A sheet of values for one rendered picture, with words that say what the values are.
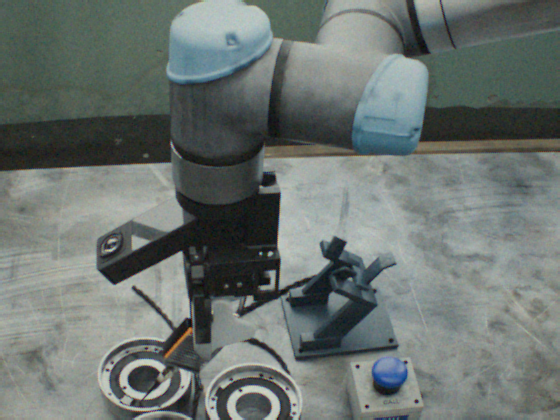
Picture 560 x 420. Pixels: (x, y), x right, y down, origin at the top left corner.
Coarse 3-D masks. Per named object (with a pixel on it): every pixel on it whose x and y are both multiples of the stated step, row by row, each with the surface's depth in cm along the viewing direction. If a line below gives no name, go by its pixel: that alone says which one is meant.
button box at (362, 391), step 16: (352, 368) 90; (368, 368) 90; (352, 384) 90; (368, 384) 88; (416, 384) 88; (352, 400) 90; (368, 400) 87; (384, 400) 87; (400, 400) 87; (416, 400) 87; (368, 416) 86; (384, 416) 87; (400, 416) 87; (416, 416) 87
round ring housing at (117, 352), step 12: (120, 348) 91; (132, 348) 92; (156, 348) 93; (108, 360) 90; (144, 360) 91; (108, 372) 89; (132, 372) 90; (144, 372) 92; (156, 372) 91; (180, 372) 90; (108, 384) 88; (120, 384) 88; (132, 384) 91; (168, 384) 89; (108, 396) 86; (132, 396) 87; (156, 396) 88; (180, 396) 86; (108, 408) 87; (120, 408) 85; (132, 408) 85; (156, 408) 85; (168, 408) 86; (180, 408) 88
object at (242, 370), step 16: (240, 368) 90; (256, 368) 91; (272, 368) 90; (224, 384) 89; (288, 384) 90; (208, 400) 86; (240, 400) 89; (256, 400) 90; (272, 400) 88; (208, 416) 85; (272, 416) 86
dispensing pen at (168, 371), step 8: (184, 320) 80; (192, 320) 80; (176, 328) 81; (184, 328) 80; (168, 336) 82; (176, 336) 80; (168, 344) 81; (168, 368) 83; (176, 368) 83; (160, 376) 84; (168, 376) 83
